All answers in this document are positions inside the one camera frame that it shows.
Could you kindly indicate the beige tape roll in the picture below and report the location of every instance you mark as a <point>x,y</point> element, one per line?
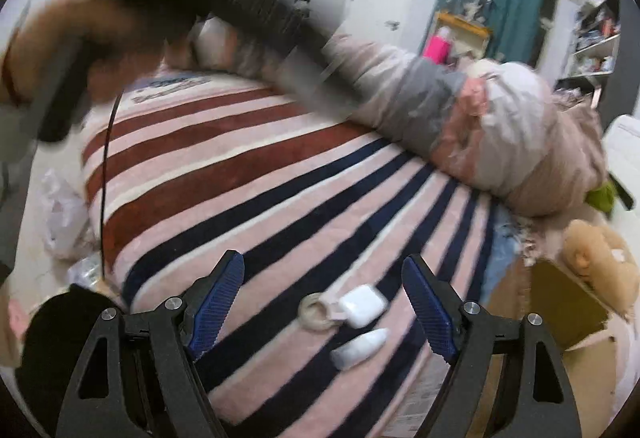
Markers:
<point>312,312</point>

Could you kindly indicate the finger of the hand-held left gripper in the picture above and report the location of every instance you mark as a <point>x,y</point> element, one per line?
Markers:
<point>280,33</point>

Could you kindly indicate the folded beige grey quilt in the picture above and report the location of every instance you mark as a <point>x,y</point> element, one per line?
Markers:
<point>450,118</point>

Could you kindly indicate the white door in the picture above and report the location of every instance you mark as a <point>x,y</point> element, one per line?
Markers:
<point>382,0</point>

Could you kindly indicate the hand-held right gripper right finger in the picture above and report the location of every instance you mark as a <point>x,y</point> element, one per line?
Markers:
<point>430,313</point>

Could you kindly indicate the black cloth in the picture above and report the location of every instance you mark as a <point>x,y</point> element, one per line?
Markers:
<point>47,358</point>

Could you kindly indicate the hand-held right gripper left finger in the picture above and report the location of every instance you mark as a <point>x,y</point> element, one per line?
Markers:
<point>215,305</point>

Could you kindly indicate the light blue cloth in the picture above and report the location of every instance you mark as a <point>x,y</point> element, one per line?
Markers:
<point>502,253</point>

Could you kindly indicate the teal curtain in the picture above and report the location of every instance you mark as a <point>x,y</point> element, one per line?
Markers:
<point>510,3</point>

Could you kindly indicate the beige pillow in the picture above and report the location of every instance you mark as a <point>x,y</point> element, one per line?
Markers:
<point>217,45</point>

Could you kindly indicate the pink bottle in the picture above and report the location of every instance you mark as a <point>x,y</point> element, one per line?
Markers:
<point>436,50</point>

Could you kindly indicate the brown cardboard box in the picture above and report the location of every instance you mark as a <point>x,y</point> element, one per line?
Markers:
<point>565,313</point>

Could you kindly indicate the white plastic bag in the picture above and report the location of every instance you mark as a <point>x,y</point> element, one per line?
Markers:
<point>65,218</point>

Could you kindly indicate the green cloth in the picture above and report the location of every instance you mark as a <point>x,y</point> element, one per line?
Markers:
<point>602,198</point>

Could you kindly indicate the striped fleece blanket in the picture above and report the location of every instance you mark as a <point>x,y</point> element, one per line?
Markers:
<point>280,198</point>

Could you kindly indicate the cluttered storage shelf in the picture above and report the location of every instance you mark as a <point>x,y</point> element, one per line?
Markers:
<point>592,33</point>

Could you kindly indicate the tan plush toy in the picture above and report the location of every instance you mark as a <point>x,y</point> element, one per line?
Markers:
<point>595,258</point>

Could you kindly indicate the white earbud case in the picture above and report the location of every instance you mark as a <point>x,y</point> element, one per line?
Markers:
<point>362,306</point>

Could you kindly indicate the white cabinet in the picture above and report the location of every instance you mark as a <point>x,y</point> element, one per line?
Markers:
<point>622,158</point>

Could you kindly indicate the yellow wooden rack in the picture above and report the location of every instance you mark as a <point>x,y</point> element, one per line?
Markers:
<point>462,33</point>

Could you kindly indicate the person's left hand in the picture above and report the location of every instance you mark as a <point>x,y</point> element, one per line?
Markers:
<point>125,43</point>

